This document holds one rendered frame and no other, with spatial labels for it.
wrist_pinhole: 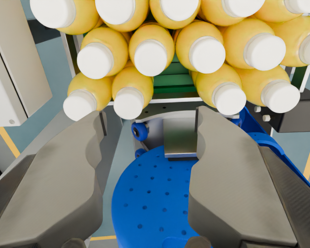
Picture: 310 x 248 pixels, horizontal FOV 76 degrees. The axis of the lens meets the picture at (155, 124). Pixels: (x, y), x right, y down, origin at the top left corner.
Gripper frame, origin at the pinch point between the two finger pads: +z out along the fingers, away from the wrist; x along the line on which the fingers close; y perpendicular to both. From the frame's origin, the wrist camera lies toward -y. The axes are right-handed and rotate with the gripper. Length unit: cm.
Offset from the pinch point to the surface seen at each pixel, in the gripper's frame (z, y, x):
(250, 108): 107, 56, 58
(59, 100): 121, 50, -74
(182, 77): 31.7, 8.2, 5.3
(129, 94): 13.3, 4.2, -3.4
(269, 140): 61, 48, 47
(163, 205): 9.4, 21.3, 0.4
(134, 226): 6.1, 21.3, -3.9
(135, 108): 13.3, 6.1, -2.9
